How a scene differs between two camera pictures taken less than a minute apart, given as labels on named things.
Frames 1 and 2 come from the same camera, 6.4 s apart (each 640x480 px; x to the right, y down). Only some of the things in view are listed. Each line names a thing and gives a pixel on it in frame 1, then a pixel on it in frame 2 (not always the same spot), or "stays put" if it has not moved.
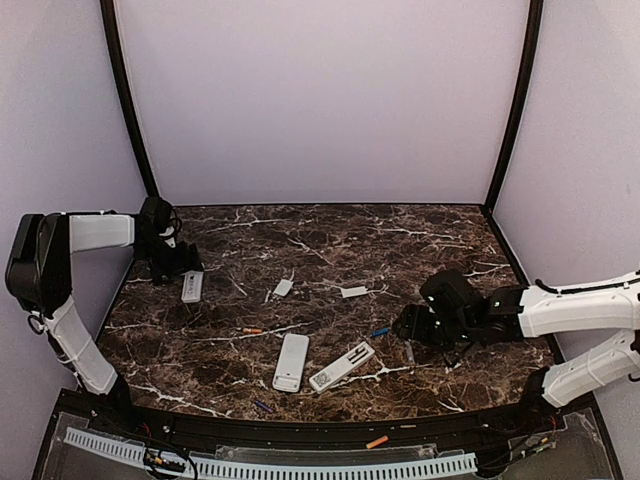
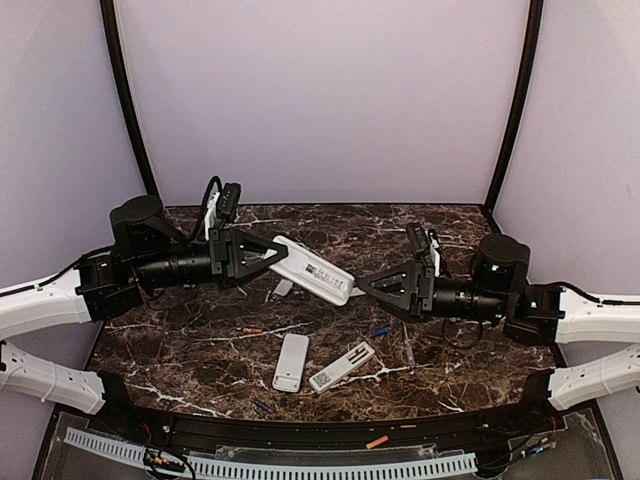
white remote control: (328, 375) stays put
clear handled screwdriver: (409, 352) stays put
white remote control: (291, 363) stays put
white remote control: (192, 284) → (314, 272)
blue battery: (380, 332) stays put
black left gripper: (184, 263) → (222, 244)
